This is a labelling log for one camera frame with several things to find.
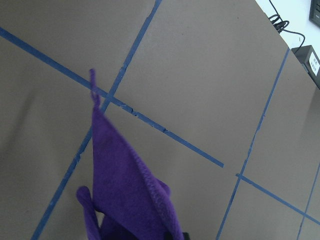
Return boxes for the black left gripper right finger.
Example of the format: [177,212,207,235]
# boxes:
[182,232,191,240]

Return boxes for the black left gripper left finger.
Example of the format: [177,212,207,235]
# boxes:
[95,210,105,228]

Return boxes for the purple microfibre towel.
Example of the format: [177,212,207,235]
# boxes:
[76,69,184,240]

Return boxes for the black power adapter box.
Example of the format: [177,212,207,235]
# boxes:
[291,45,320,89]

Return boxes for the dark device with screen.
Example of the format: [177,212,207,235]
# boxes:
[309,0,320,27]

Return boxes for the black cable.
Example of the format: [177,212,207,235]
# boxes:
[267,0,306,50]

